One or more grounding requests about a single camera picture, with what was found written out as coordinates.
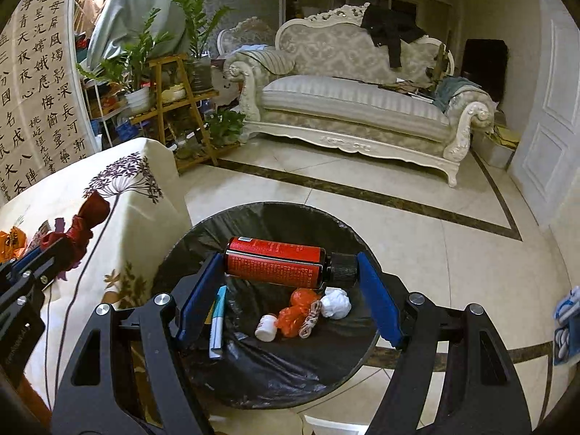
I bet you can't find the teal cloth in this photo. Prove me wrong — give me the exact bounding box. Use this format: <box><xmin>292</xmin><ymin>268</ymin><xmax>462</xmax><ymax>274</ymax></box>
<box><xmin>432</xmin><ymin>76</ymin><xmax>481</xmax><ymax>112</ymax></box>

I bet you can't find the dark red wrapper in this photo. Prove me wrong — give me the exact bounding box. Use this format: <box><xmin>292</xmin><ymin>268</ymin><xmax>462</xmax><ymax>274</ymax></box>
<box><xmin>41</xmin><ymin>190</ymin><xmax>112</xmax><ymax>282</ymax></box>

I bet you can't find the white door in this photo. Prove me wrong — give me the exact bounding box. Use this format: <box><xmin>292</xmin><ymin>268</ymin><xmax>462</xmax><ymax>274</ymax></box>
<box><xmin>507</xmin><ymin>0</ymin><xmax>580</xmax><ymax>232</ymax></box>

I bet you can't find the tall potted plant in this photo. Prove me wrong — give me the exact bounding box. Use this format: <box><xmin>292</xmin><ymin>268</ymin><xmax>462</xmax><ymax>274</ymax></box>
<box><xmin>172</xmin><ymin>0</ymin><xmax>232</xmax><ymax>94</ymax></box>

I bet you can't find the white metal rack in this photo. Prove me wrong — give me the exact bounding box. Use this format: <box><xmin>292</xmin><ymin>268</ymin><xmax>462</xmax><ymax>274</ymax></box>
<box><xmin>82</xmin><ymin>79</ymin><xmax>137</xmax><ymax>150</ymax></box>

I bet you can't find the small white bottle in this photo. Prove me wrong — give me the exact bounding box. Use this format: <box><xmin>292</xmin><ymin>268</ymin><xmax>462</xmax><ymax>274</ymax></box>
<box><xmin>254</xmin><ymin>314</ymin><xmax>278</xmax><ymax>343</ymax></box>

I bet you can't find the blue and white tube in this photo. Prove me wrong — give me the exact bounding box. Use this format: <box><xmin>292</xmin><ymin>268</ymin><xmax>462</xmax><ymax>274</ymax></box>
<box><xmin>208</xmin><ymin>285</ymin><xmax>228</xmax><ymax>360</ymax></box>

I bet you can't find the red and white string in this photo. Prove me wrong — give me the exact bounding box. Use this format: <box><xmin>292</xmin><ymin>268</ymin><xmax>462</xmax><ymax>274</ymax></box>
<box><xmin>299</xmin><ymin>301</ymin><xmax>322</xmax><ymax>340</ymax></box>

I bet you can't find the ornate cream armchair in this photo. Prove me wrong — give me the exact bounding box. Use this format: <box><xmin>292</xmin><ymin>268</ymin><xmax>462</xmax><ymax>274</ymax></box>
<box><xmin>216</xmin><ymin>17</ymin><xmax>278</xmax><ymax>62</ymax></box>

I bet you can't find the floral tablecloth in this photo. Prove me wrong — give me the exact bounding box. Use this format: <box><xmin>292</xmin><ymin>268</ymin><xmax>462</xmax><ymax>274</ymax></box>
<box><xmin>0</xmin><ymin>138</ymin><xmax>193</xmax><ymax>413</ymax></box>

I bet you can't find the orange-red plastic wrapper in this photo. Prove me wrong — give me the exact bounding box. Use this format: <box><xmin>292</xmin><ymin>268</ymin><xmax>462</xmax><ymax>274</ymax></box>
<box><xmin>277</xmin><ymin>287</ymin><xmax>323</xmax><ymax>338</ymax></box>

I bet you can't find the black clothing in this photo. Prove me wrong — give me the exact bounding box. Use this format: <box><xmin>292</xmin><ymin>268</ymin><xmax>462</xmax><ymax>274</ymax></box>
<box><xmin>361</xmin><ymin>4</ymin><xmax>427</xmax><ymax>68</ymax></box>

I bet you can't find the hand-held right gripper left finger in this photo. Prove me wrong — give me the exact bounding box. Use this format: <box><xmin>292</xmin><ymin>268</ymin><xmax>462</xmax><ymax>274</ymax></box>
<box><xmin>51</xmin><ymin>251</ymin><xmax>227</xmax><ymax>435</ymax></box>

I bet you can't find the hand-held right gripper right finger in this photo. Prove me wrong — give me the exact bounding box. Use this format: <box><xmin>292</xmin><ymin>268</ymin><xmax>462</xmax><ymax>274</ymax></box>
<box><xmin>356</xmin><ymin>251</ymin><xmax>533</xmax><ymax>435</ymax></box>

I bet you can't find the white paper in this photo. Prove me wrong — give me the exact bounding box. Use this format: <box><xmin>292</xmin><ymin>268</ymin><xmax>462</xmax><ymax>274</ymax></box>
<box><xmin>321</xmin><ymin>287</ymin><xmax>353</xmax><ymax>319</ymax></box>

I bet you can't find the blue and white slipper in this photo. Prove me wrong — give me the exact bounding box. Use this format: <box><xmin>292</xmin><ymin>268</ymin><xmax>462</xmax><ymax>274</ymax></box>
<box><xmin>554</xmin><ymin>326</ymin><xmax>580</xmax><ymax>366</ymax></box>
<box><xmin>554</xmin><ymin>286</ymin><xmax>580</xmax><ymax>326</ymax></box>

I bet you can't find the grey box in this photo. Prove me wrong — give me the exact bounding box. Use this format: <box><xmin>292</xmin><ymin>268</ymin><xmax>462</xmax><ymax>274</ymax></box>
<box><xmin>471</xmin><ymin>122</ymin><xmax>521</xmax><ymax>169</ymax></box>

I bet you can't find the calligraphy wall hanging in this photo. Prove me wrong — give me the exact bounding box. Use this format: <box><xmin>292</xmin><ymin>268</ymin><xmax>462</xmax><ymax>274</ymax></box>
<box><xmin>0</xmin><ymin>0</ymin><xmax>103</xmax><ymax>204</ymax></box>

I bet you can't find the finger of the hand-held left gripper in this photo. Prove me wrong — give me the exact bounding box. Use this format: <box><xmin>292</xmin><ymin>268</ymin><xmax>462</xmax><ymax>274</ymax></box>
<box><xmin>13</xmin><ymin>241</ymin><xmax>57</xmax><ymax>264</ymax></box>
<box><xmin>0</xmin><ymin>237</ymin><xmax>81</xmax><ymax>300</ymax></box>

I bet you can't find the red bottle with black cap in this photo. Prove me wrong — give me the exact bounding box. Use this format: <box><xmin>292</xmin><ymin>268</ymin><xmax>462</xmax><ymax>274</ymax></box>
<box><xmin>225</xmin><ymin>236</ymin><xmax>359</xmax><ymax>290</ymax></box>

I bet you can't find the round bin with black bag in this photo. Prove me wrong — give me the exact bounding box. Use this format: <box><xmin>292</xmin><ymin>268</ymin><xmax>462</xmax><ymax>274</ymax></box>
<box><xmin>152</xmin><ymin>202</ymin><xmax>384</xmax><ymax>413</ymax></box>

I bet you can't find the ornate cream sofa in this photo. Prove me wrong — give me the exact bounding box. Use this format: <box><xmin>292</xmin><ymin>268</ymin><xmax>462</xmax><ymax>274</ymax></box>
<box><xmin>224</xmin><ymin>4</ymin><xmax>496</xmax><ymax>187</ymax></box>

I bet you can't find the wooden plant stand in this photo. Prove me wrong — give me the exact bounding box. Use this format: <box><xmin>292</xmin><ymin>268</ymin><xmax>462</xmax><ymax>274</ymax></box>
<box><xmin>131</xmin><ymin>53</ymin><xmax>241</xmax><ymax>173</ymax></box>

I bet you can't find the grey-green curtain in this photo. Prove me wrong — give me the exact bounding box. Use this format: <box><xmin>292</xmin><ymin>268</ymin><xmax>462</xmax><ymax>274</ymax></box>
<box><xmin>86</xmin><ymin>0</ymin><xmax>191</xmax><ymax>71</ymax></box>

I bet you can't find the potted plant in white pot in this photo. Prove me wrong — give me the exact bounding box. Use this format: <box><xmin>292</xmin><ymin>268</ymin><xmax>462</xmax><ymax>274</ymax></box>
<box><xmin>77</xmin><ymin>9</ymin><xmax>175</xmax><ymax>114</ymax></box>

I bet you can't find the small leafy floor plant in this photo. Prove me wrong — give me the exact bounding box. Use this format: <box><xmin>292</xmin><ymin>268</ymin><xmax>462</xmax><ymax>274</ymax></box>
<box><xmin>204</xmin><ymin>109</ymin><xmax>248</xmax><ymax>148</ymax></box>

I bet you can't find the orange wrapper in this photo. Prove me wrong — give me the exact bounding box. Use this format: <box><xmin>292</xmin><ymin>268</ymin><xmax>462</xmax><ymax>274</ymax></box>
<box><xmin>0</xmin><ymin>228</ymin><xmax>25</xmax><ymax>261</ymax></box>

